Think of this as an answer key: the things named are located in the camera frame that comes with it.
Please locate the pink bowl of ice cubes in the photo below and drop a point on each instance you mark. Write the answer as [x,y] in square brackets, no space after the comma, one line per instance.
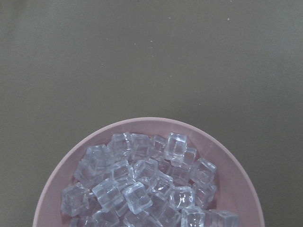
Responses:
[148,165]

